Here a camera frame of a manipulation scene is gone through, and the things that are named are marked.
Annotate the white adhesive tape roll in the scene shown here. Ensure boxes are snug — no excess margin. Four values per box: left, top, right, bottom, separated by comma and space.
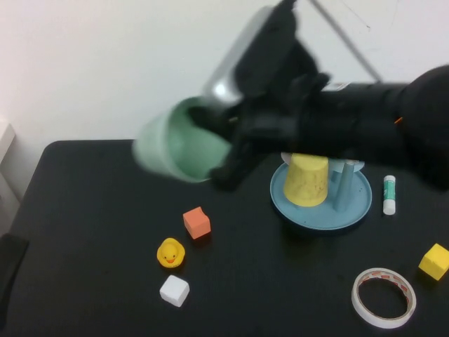
350, 267, 417, 329

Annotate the green plastic cup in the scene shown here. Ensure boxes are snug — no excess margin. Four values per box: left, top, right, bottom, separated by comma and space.
132, 96, 233, 183

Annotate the blue cup stand with pegs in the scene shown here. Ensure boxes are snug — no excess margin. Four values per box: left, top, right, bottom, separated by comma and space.
269, 159, 373, 231

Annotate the white cube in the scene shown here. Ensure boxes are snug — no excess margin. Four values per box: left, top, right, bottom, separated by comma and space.
159, 274, 191, 308

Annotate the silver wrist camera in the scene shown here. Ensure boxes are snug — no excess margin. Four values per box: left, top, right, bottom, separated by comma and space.
201, 5, 281, 105

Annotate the orange cube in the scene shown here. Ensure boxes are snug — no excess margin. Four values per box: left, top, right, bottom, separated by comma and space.
182, 206, 212, 242

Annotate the yellow plastic cup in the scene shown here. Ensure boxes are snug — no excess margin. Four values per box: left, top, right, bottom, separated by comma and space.
282, 154, 330, 208

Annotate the green white glue stick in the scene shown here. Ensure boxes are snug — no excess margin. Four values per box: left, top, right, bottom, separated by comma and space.
382, 174, 398, 216

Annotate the yellow rubber duck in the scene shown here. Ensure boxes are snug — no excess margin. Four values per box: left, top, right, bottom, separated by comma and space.
156, 237, 186, 270

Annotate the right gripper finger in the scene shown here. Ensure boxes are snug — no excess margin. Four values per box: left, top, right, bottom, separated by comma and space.
209, 138, 268, 192
188, 104, 243, 136

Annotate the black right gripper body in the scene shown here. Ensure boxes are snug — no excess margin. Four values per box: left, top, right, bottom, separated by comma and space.
234, 74, 331, 156

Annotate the yellow cube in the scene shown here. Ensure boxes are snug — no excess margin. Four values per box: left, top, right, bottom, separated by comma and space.
417, 242, 449, 282

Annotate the grey cable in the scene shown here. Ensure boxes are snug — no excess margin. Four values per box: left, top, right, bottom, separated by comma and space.
309, 0, 382, 82

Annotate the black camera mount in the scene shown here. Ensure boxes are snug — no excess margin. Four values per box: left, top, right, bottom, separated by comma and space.
233, 0, 333, 103

